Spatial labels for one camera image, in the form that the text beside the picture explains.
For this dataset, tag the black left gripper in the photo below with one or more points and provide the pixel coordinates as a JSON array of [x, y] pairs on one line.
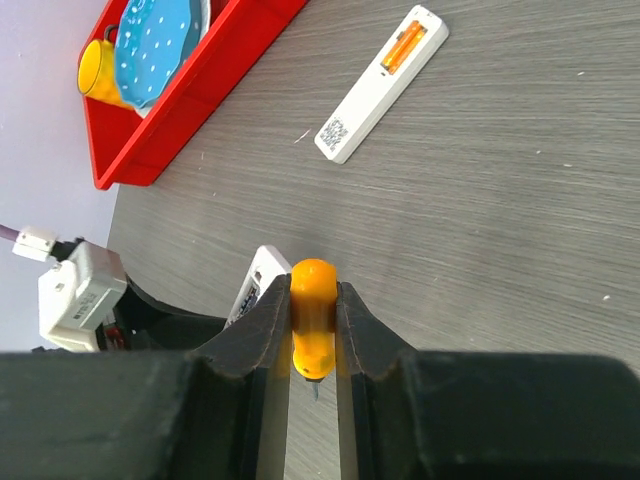
[[141, 322]]

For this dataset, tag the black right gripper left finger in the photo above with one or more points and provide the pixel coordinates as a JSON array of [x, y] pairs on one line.
[[218, 412]]

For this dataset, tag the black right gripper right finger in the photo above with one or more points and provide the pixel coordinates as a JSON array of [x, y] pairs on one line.
[[405, 413]]

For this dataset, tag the white remote control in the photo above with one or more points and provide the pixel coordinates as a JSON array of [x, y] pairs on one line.
[[267, 264]]

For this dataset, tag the orange handled screwdriver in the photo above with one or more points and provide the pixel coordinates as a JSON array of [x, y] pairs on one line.
[[313, 297]]

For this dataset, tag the white remote with orange batteries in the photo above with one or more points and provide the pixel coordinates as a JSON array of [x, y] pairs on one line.
[[405, 53]]

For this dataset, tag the red plastic tray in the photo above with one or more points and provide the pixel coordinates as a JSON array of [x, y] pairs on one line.
[[128, 149]]

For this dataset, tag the yellow cup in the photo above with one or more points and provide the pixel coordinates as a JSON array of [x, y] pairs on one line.
[[96, 71]]

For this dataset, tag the blue dotted plate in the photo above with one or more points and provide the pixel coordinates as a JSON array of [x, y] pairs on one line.
[[154, 40]]

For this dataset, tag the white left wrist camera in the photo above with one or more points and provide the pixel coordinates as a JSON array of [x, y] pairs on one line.
[[77, 295]]

